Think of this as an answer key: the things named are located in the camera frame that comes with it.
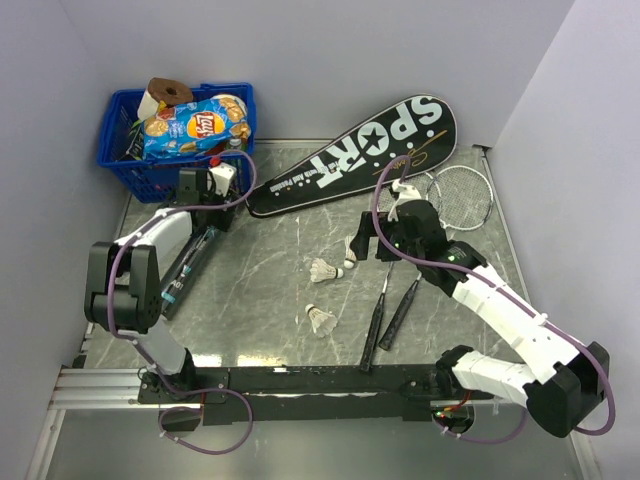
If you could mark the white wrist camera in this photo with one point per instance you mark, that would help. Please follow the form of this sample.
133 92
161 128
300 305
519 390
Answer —
402 193
220 178

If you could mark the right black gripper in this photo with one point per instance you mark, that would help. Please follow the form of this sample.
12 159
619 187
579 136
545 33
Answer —
360 244

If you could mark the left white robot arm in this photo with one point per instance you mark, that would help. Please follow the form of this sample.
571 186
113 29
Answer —
135 283

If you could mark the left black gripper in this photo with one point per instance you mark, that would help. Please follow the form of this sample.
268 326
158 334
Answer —
221 219

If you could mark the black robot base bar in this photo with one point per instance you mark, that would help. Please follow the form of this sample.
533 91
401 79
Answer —
289 393

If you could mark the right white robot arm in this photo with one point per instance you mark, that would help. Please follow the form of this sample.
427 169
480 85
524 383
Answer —
557 379

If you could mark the silver badminton racket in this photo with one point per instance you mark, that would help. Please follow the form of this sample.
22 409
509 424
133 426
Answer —
463 198
382 295

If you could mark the black SPORT racket bag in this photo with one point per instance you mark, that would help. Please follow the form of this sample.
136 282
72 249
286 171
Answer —
422 128

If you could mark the aluminium rail frame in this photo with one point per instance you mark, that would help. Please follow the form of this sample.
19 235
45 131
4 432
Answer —
106 376

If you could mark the dark green package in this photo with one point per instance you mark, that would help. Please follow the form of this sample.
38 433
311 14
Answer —
135 143

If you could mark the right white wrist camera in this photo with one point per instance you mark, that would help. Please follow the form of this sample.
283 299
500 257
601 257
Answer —
402 193

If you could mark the blue plastic shopping basket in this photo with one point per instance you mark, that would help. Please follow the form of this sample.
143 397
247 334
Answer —
152 182

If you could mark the blue Lays chips bag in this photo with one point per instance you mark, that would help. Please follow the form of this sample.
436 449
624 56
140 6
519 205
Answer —
195 128

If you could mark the right silver badminton racket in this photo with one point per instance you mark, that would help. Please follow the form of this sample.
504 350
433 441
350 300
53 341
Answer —
463 198

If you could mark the left silver badminton racket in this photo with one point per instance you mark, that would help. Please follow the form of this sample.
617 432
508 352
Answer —
382 295

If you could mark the black shuttlecock tube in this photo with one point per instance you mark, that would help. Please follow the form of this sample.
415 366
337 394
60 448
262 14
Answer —
183 271

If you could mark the white shuttlecock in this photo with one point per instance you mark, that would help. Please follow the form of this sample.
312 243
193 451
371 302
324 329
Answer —
350 258
322 323
321 271

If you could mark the white paper towel roll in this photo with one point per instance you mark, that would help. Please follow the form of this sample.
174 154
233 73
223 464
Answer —
148 105

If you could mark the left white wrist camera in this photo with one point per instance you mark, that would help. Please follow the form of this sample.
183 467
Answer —
220 178

